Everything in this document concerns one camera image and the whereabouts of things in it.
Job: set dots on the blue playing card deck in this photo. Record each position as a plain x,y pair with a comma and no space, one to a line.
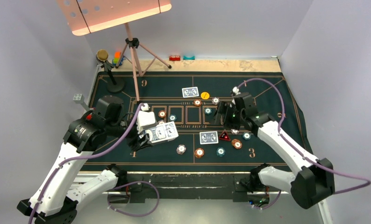
162,133

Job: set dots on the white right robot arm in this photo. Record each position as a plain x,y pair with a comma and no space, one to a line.
309,180

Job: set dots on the orange green toy blocks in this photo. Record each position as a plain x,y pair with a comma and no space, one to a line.
118,59

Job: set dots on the grey lego brick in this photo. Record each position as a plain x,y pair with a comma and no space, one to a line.
80,100

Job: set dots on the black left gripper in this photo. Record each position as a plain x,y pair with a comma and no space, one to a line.
136,143

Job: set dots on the red toy block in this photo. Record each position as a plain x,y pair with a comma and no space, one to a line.
175,58

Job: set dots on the orange chip stack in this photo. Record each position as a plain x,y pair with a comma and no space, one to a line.
199,152

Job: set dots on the teal poker chip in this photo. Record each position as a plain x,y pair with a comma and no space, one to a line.
172,117
207,110
246,136

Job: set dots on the yellow round button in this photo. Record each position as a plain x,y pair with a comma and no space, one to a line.
205,95

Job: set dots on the blue back playing card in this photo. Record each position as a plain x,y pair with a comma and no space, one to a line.
209,137
190,92

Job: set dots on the orange poker chip pile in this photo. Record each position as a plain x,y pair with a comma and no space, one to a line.
237,144

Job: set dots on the green poker table mat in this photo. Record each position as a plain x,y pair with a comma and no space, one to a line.
162,91

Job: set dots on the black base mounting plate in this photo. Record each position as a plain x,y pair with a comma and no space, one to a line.
233,186

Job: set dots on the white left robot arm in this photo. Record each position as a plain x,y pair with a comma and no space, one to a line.
98,132

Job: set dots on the teal chip stack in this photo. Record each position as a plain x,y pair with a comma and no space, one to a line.
220,152

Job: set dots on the cyan toy block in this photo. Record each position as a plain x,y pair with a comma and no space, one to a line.
188,57

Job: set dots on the small microphone on stand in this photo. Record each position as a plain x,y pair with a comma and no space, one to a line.
116,84

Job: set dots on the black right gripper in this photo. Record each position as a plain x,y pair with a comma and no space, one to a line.
225,108

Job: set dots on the black red all-in triangle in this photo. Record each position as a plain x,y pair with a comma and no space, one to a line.
224,136

